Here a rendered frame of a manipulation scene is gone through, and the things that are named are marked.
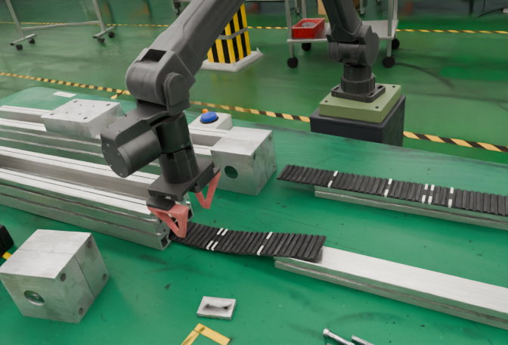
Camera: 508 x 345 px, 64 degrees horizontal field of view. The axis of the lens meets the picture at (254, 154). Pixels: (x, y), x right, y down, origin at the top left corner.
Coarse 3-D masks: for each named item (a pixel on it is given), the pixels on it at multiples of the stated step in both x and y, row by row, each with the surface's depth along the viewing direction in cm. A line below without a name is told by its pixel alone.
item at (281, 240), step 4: (280, 232) 66; (280, 236) 65; (284, 236) 64; (288, 236) 64; (276, 240) 64; (280, 240) 64; (284, 240) 63; (276, 244) 63; (280, 244) 63; (284, 244) 63; (272, 248) 63; (276, 248) 63; (280, 248) 62; (268, 252) 62; (272, 252) 62; (276, 252) 62
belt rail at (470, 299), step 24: (288, 264) 63; (312, 264) 59; (336, 264) 59; (360, 264) 58; (384, 264) 57; (360, 288) 58; (384, 288) 56; (408, 288) 54; (432, 288) 53; (456, 288) 52; (480, 288) 52; (504, 288) 51; (456, 312) 52; (480, 312) 50; (504, 312) 49
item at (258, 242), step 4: (260, 232) 68; (260, 236) 67; (264, 236) 66; (256, 240) 66; (260, 240) 66; (264, 240) 66; (252, 244) 65; (256, 244) 65; (260, 244) 65; (252, 248) 65; (256, 248) 64; (248, 252) 64; (252, 252) 64; (256, 252) 64
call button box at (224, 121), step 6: (222, 114) 101; (228, 114) 101; (198, 120) 100; (216, 120) 99; (222, 120) 99; (228, 120) 101; (198, 126) 98; (204, 126) 97; (210, 126) 97; (216, 126) 96; (222, 126) 98; (228, 126) 101
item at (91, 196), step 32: (0, 160) 96; (32, 160) 89; (64, 160) 86; (0, 192) 90; (32, 192) 81; (64, 192) 75; (96, 192) 74; (128, 192) 79; (96, 224) 76; (128, 224) 71; (160, 224) 69
